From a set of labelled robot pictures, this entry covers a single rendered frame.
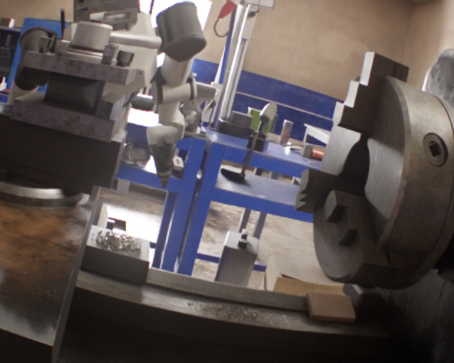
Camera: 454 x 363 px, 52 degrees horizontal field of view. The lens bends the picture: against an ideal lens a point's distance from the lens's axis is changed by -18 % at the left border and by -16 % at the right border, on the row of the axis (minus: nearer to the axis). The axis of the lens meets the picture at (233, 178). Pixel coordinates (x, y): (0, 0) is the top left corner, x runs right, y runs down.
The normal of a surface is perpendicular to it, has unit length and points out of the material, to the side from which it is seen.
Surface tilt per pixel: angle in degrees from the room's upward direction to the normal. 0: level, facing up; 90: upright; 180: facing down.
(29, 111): 90
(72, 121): 90
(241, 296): 45
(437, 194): 82
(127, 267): 90
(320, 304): 18
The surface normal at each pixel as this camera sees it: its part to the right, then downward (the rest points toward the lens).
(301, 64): 0.15, 0.22
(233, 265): -0.07, 0.17
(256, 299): 0.29, -0.51
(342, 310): 0.29, -0.83
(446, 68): -0.95, -0.22
